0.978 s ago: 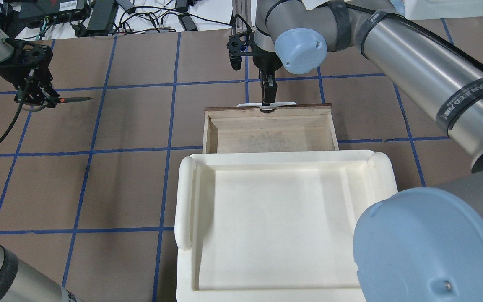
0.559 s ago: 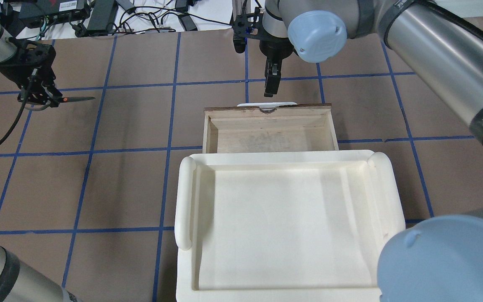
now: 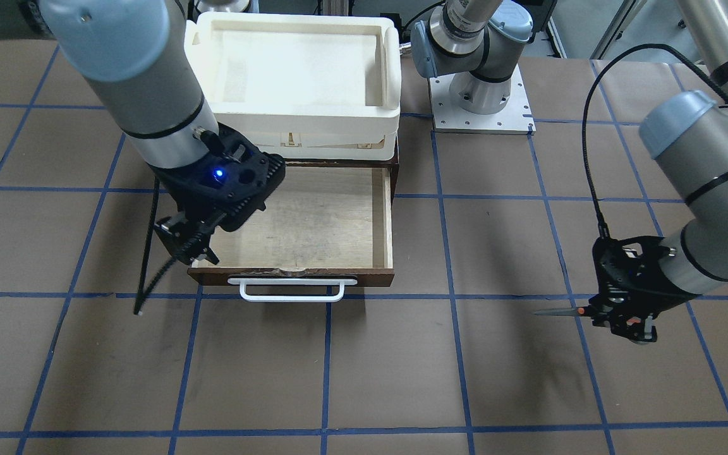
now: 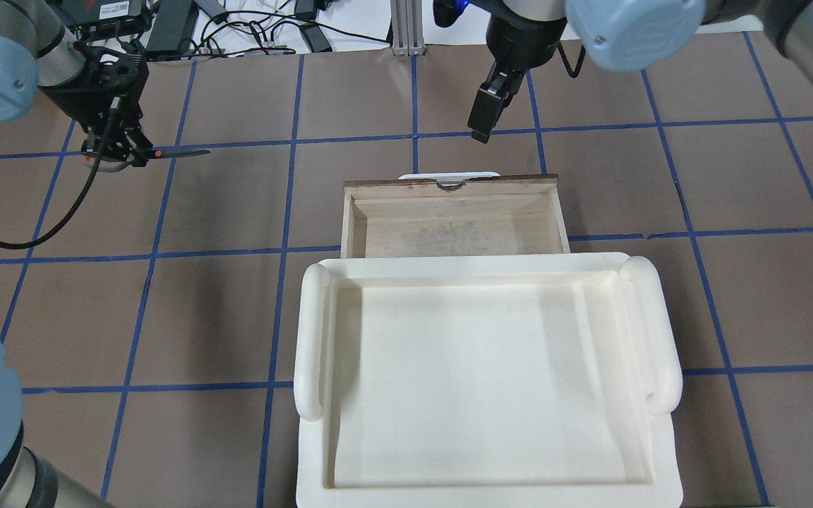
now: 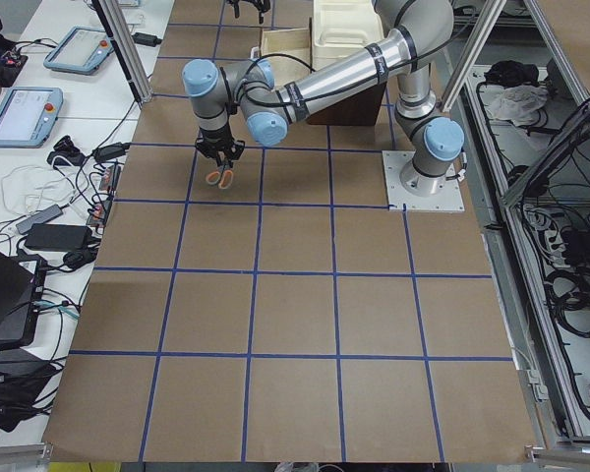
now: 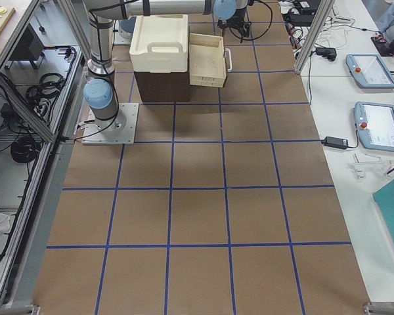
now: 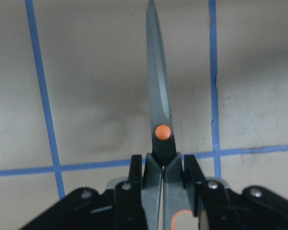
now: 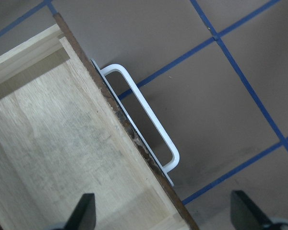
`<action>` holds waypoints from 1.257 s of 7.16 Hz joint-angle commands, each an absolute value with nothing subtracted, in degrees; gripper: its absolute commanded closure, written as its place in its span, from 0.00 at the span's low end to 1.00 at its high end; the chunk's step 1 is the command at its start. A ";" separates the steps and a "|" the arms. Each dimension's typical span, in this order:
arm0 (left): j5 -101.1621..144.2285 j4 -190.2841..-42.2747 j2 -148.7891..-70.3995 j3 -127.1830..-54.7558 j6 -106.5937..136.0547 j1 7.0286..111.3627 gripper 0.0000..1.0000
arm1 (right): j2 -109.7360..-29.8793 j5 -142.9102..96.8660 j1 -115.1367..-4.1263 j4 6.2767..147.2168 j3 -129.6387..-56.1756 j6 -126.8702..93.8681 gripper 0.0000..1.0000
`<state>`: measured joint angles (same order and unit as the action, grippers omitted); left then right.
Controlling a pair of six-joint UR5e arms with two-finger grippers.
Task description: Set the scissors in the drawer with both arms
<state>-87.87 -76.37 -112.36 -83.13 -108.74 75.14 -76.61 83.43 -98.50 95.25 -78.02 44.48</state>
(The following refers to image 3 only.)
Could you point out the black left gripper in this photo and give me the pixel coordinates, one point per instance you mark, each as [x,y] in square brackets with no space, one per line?
[662,282]

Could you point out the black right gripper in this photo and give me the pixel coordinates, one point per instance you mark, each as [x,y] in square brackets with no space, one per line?
[185,194]

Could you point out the grey orange scissors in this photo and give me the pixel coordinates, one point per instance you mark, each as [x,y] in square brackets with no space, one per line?
[636,328]

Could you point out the wooden drawer with white handle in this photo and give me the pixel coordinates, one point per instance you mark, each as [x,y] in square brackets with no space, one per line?
[325,229]

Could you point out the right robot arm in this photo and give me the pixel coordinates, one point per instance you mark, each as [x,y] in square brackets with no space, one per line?
[132,55]

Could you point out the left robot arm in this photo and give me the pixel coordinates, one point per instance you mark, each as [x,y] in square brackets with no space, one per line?
[479,43]

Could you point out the dark wooden drawer cabinet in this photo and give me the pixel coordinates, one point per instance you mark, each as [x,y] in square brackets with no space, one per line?
[391,165]

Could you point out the white plastic tray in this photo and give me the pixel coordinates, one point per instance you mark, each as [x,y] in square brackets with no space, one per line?
[320,86]

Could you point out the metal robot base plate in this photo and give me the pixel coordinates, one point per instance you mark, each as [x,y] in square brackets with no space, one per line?
[462,103]

